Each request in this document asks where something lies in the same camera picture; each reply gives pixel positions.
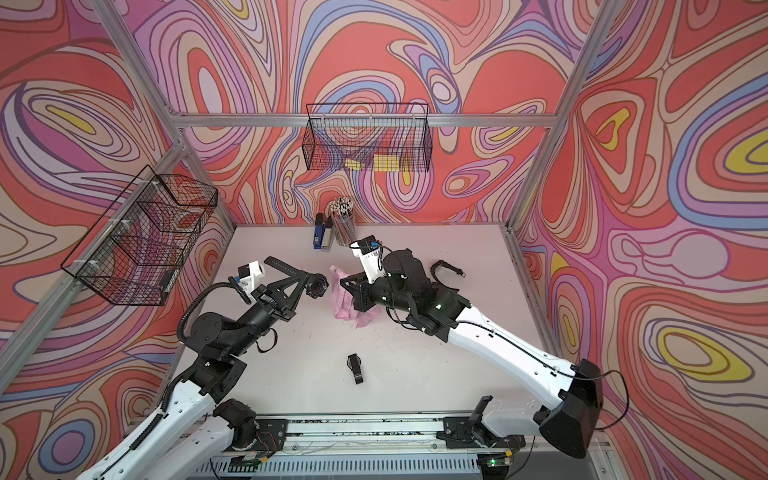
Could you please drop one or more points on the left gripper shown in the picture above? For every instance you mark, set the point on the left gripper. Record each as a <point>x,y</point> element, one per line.
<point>270,297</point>

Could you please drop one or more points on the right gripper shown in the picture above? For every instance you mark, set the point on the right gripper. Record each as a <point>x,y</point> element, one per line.
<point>360,291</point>

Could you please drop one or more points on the pink microfibre cloth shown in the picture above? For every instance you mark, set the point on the pink microfibre cloth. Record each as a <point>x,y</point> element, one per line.
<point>342,302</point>

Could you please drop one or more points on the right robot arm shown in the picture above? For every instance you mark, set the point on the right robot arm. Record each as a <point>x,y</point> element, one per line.
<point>568,396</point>

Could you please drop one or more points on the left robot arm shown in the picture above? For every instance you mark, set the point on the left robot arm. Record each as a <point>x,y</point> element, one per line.
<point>204,366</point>

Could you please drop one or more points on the pencil cup with pencils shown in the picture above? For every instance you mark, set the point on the pencil cup with pencils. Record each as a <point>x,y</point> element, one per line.
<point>341,211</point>

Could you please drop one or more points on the blue marker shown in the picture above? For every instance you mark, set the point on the blue marker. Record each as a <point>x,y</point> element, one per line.
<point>319,230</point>

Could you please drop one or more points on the small yellow block in basket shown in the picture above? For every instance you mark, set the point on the small yellow block in basket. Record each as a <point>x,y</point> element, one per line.
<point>353,165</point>

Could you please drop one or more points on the yellow sponge in basket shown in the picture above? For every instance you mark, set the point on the yellow sponge in basket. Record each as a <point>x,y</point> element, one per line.
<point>386,163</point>

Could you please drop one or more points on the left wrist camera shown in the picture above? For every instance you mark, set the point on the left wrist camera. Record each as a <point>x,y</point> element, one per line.
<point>248,278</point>

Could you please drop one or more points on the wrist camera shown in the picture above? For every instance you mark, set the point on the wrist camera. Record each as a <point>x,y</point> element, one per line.
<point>369,251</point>
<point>248,278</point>

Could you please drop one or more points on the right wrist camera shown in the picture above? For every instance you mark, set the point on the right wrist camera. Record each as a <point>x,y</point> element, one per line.
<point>369,251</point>

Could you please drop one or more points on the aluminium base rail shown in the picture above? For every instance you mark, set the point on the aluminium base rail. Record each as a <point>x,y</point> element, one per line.
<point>372,429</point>

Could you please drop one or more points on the left wall wire basket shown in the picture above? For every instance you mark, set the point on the left wall wire basket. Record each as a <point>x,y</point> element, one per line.
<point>136,249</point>

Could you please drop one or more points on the wall wire basket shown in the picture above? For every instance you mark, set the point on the wall wire basket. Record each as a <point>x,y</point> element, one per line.
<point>136,249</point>
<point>335,132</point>

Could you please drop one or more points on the back wall wire basket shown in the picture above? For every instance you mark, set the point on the back wall wire basket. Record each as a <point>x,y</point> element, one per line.
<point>335,132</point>

